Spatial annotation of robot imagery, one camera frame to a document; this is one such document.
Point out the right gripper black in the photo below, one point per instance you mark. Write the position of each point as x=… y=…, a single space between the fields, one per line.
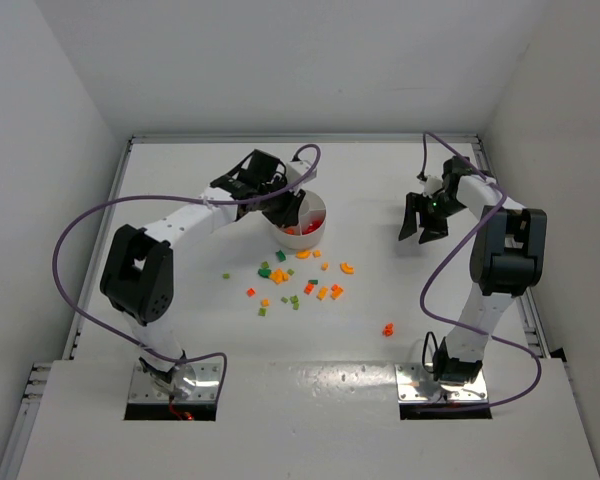
x=425 y=215

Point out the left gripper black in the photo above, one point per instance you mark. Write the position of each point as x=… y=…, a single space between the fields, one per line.
x=278 y=205

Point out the red legos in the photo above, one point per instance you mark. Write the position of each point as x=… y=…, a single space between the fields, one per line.
x=313 y=226

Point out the orange arch lego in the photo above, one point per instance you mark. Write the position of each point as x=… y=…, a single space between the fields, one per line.
x=347 y=269

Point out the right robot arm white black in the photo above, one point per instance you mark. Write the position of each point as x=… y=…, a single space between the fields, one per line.
x=507 y=258

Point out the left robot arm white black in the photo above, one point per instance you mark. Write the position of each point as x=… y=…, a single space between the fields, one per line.
x=138 y=277

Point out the white round divided container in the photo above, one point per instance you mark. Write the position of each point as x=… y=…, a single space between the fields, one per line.
x=312 y=208

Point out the dark green lego brick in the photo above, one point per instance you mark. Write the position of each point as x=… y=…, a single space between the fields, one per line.
x=280 y=256

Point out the yellow orange lego cluster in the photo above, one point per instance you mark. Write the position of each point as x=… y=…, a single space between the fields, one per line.
x=279 y=276

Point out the orange lego stack right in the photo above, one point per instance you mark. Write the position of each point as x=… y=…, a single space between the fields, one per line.
x=388 y=330

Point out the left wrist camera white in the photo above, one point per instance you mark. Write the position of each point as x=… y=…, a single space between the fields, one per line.
x=299 y=172

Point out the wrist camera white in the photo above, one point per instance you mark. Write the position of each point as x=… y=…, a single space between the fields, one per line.
x=299 y=172
x=430 y=184

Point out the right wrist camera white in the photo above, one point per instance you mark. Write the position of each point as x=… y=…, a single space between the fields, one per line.
x=430 y=184

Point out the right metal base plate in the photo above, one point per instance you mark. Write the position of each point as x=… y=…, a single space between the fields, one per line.
x=416 y=386

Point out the metal base plate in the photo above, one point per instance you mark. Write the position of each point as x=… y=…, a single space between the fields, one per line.
x=196 y=383
x=416 y=386

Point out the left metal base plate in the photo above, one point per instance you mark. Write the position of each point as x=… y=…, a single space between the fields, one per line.
x=196 y=383

